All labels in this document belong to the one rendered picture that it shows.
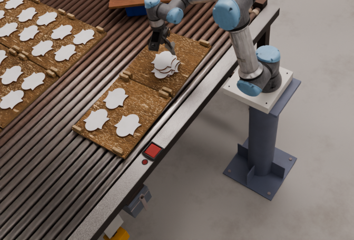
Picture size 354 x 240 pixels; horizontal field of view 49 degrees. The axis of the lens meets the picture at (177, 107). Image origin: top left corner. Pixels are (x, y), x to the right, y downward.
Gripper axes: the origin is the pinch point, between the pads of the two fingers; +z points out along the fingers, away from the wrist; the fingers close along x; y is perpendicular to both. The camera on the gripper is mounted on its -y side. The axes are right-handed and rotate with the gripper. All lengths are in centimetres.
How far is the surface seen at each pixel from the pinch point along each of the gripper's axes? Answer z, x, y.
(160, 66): 4.5, -0.5, -5.1
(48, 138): 11, 41, -61
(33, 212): 10, 25, -97
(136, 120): 7.5, -1.0, -39.6
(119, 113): 8.5, 10.1, -37.2
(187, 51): 8.5, -9.5, 12.7
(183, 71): 8.5, -12.0, -2.0
